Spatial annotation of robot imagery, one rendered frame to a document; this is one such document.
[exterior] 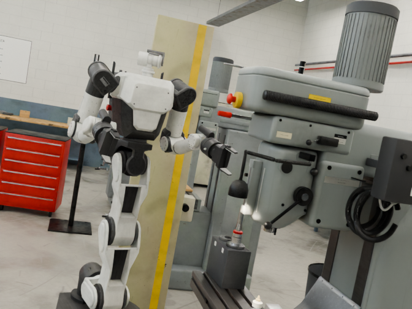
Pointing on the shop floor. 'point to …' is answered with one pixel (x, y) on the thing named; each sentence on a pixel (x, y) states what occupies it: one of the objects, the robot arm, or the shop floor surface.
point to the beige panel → (168, 163)
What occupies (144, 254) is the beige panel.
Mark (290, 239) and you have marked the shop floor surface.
